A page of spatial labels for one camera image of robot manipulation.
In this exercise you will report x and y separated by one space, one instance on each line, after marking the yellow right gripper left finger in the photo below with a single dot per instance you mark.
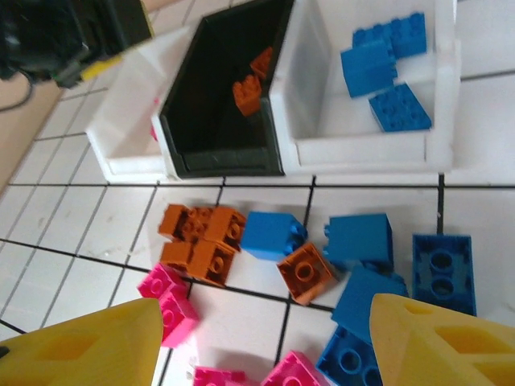
80 354

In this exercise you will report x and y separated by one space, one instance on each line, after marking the pink lego brick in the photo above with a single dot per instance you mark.
159 283
177 317
291 372
217 378

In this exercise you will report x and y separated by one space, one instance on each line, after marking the translucent white plastic bin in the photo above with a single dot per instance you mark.
362 154
128 161

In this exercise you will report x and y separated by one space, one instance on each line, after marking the orange lego brick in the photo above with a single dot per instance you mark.
177 255
306 273
177 223
261 63
227 229
247 96
215 263

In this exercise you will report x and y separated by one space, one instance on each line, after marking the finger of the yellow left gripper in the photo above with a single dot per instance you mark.
100 68

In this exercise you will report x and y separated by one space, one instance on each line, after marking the black plastic bin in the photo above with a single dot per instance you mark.
225 161

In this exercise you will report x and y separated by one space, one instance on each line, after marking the blue lego brick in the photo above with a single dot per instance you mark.
346 360
269 235
400 110
442 273
370 36
368 70
362 297
408 38
358 239

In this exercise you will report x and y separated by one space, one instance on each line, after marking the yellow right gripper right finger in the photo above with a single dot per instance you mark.
442 354

